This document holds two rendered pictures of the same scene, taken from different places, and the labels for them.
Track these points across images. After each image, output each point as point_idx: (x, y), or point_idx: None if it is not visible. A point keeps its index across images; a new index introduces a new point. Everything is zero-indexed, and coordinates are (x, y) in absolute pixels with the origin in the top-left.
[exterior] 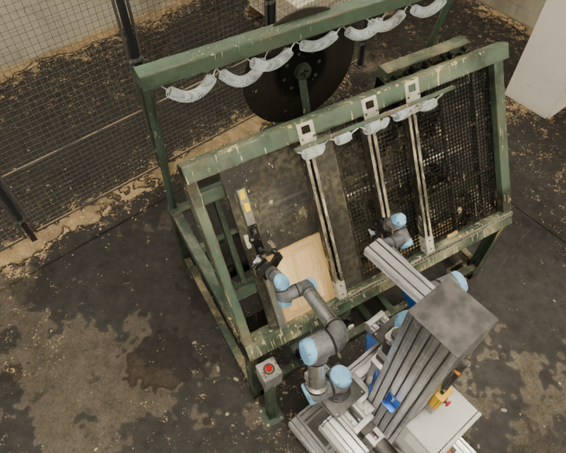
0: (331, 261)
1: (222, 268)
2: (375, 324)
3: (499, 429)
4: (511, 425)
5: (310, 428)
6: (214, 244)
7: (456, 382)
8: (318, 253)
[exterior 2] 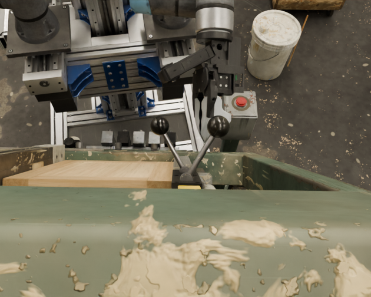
0: (29, 149)
1: (303, 172)
2: (50, 70)
3: (6, 66)
4: None
5: (188, 136)
6: (333, 184)
7: None
8: (40, 172)
